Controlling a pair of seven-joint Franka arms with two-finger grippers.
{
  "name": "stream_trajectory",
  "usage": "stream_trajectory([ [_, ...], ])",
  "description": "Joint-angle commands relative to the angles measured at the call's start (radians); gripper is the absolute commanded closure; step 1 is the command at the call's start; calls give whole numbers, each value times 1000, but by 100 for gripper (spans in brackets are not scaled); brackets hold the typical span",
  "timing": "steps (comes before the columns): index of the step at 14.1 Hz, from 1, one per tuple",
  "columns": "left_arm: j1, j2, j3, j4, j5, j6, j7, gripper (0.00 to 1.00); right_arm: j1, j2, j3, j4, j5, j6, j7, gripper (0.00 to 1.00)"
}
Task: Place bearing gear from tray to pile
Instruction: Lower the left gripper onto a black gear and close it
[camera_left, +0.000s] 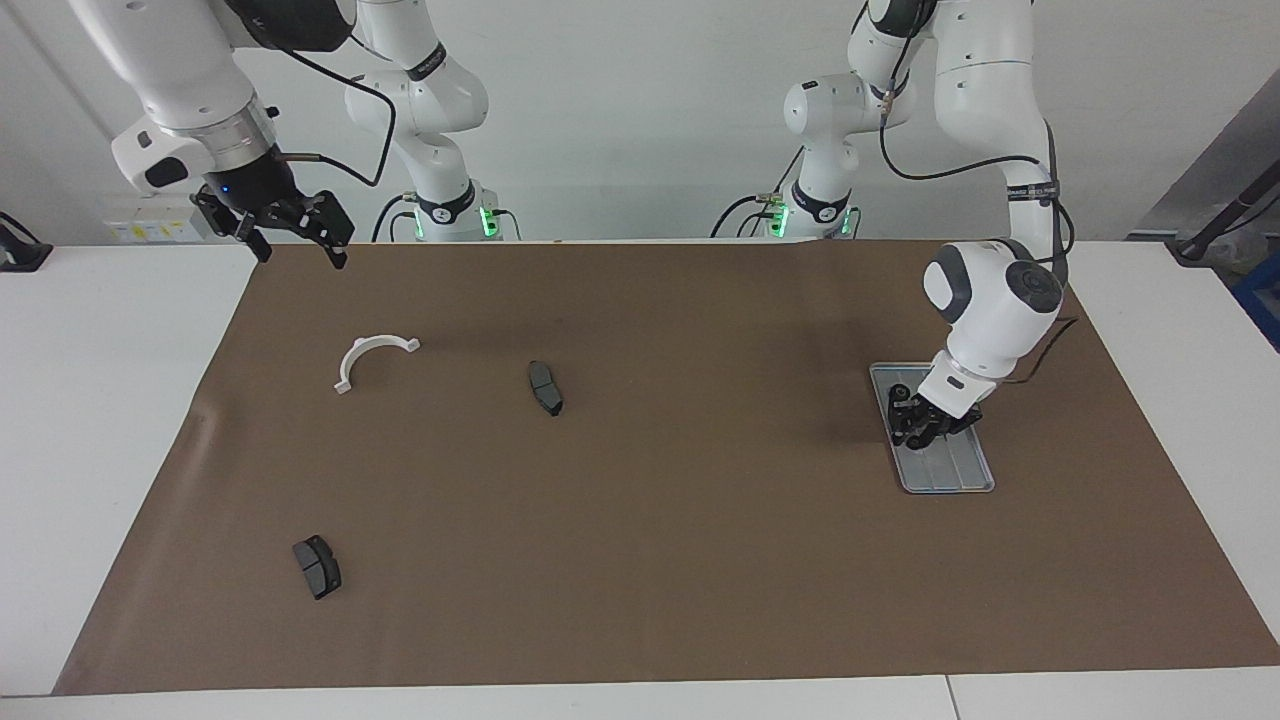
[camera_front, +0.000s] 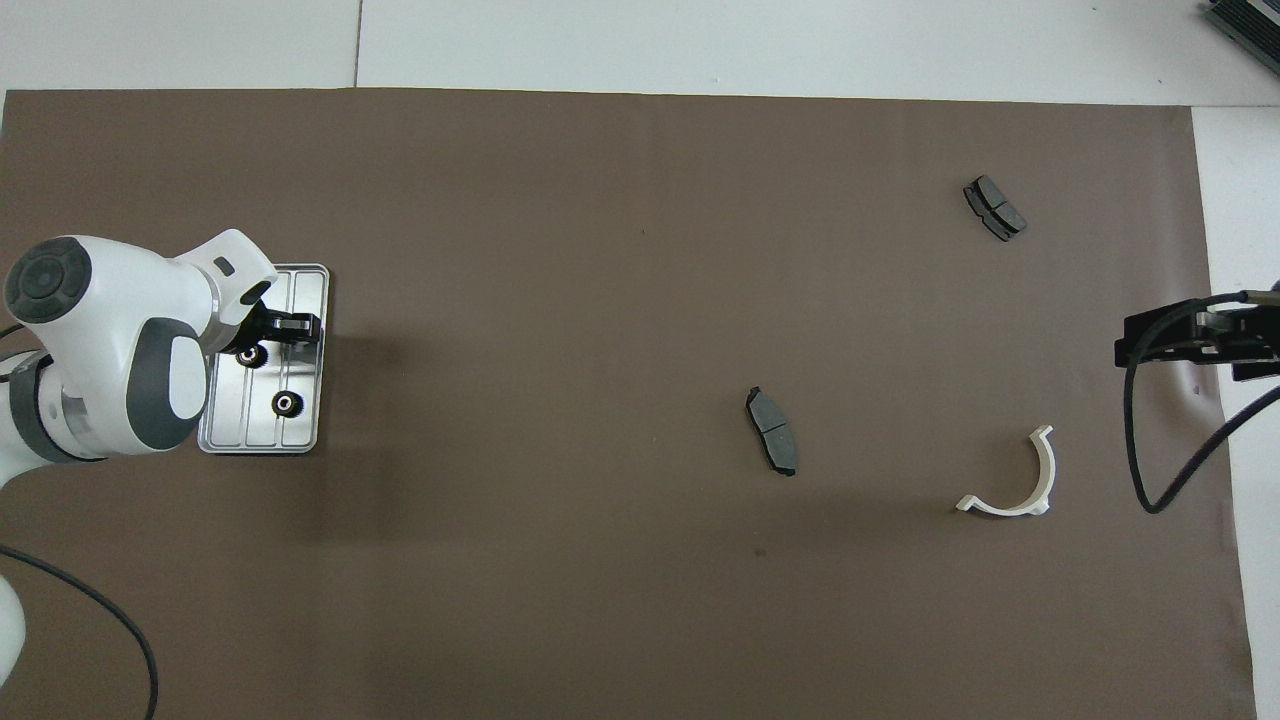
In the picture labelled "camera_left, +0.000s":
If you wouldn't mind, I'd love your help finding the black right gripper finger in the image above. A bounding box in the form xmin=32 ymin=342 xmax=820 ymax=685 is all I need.
xmin=285 ymin=190 xmax=356 ymax=271
xmin=192 ymin=190 xmax=273 ymax=264

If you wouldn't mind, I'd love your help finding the white curved plastic bracket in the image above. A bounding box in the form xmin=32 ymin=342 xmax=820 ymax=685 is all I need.
xmin=334 ymin=335 xmax=422 ymax=395

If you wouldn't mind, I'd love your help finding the black base cable bundle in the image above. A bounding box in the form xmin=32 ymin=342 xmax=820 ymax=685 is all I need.
xmin=710 ymin=148 xmax=807 ymax=239
xmin=372 ymin=192 xmax=416 ymax=243

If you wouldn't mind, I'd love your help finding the narrow dark grey brake pad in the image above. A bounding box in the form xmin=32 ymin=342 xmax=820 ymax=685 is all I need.
xmin=527 ymin=360 xmax=565 ymax=418

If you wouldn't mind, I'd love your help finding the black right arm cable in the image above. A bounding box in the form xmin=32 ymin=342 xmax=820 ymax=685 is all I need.
xmin=270 ymin=45 xmax=399 ymax=189

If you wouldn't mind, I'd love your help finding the white wall socket box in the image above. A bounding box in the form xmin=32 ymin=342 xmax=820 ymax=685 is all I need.
xmin=105 ymin=193 xmax=211 ymax=244

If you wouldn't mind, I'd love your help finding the silver metal tray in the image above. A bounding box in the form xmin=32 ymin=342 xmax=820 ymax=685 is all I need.
xmin=868 ymin=362 xmax=997 ymax=495

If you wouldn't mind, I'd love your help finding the grey metal panel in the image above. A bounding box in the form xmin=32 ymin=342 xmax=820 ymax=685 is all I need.
xmin=1130 ymin=95 xmax=1280 ymax=241

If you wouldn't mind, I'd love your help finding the black slanted pole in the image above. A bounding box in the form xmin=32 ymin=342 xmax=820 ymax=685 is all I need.
xmin=1165 ymin=165 xmax=1280 ymax=266

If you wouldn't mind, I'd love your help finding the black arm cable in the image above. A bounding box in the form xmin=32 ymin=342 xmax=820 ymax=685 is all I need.
xmin=270 ymin=45 xmax=399 ymax=189
xmin=878 ymin=0 xmax=1081 ymax=386

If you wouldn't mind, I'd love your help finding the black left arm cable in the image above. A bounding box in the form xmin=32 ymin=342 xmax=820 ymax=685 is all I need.
xmin=878 ymin=0 xmax=1081 ymax=386

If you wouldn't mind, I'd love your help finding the blue crate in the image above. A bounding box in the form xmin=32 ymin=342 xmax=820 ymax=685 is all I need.
xmin=1230 ymin=250 xmax=1280 ymax=351

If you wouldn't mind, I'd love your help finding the wide dark grey brake pad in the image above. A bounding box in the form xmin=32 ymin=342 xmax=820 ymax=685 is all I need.
xmin=292 ymin=535 xmax=343 ymax=601

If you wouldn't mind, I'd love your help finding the brown table mat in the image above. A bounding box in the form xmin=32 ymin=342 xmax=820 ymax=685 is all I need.
xmin=52 ymin=238 xmax=1280 ymax=696

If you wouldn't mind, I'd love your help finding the black clamp mount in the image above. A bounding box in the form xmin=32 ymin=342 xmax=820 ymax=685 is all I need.
xmin=0 ymin=212 xmax=53 ymax=273

